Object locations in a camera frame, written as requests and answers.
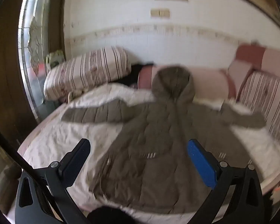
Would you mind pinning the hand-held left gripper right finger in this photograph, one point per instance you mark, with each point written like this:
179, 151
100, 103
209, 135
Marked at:
200, 161

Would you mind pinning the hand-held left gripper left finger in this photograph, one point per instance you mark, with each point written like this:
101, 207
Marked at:
77, 156

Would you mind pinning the olive hooded puffer jacket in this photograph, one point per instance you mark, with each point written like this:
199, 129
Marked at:
154, 130

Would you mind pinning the white floral bed quilt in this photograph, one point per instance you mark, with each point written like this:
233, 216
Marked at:
58, 142

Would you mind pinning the dark cloth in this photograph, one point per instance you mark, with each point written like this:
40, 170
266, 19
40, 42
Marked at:
107, 215

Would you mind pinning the striped floral pillow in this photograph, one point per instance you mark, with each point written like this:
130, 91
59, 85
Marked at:
88, 72

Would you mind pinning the striped floral cushion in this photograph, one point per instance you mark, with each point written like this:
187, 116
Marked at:
266, 93

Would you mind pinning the green floral cloth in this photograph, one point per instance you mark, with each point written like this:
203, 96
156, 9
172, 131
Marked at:
54, 58

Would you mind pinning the black cloth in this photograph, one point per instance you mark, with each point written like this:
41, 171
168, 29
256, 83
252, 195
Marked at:
134, 71

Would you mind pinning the wooden wardrobe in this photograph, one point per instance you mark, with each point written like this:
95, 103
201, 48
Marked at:
4, 74

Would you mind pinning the pink and red cushion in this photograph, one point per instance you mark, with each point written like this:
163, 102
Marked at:
249, 53

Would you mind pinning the beige wall switch plate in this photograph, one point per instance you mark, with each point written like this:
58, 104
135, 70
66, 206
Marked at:
160, 13

